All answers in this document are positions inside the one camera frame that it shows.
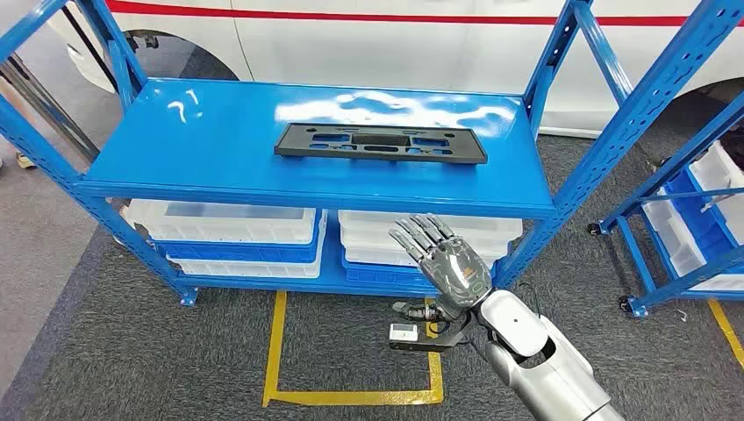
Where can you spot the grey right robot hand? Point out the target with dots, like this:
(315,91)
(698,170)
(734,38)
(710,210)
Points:
(456,270)

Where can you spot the black plastic plate part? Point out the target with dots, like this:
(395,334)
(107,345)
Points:
(290,148)

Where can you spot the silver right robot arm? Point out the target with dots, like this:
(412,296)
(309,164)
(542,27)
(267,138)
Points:
(552,378)

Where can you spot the blue metal shelf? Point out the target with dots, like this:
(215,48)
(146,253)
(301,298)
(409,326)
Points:
(203,145)

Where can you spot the yellow floor tape square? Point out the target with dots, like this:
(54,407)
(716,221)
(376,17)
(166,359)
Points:
(349,398)
(725,330)

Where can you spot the blue rack on casters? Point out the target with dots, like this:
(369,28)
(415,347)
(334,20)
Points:
(638,303)

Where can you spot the white car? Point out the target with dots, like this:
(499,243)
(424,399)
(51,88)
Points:
(378,52)

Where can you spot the black camera bracket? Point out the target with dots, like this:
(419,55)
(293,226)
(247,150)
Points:
(424,345)

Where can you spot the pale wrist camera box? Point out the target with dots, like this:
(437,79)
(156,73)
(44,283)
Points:
(403,333)

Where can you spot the metal stanchion post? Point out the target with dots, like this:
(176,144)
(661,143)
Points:
(46,113)

